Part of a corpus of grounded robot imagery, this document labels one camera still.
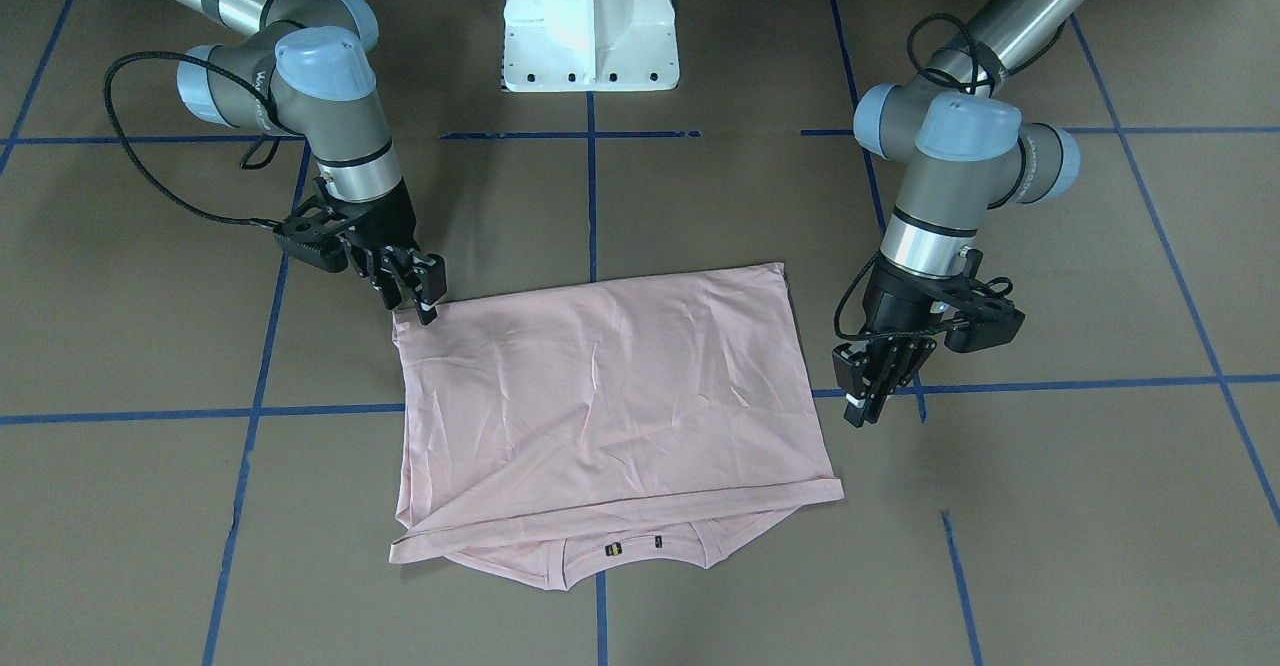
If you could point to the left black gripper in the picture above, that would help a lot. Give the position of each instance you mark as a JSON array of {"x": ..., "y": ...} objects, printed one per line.
[{"x": 884, "y": 310}]

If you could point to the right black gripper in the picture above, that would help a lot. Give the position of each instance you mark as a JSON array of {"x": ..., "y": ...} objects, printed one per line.
[{"x": 392, "y": 218}]

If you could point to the pink Snoopy t-shirt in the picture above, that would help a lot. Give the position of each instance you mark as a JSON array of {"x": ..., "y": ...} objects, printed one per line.
[{"x": 551, "y": 435}]

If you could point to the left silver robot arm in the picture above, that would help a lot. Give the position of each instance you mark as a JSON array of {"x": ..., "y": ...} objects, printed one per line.
[{"x": 966, "y": 153}]

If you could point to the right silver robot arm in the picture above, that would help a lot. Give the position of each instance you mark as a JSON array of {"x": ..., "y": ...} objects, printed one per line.
[{"x": 302, "y": 69}]

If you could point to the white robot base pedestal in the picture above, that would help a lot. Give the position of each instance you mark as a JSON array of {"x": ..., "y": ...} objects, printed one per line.
[{"x": 555, "y": 46}]

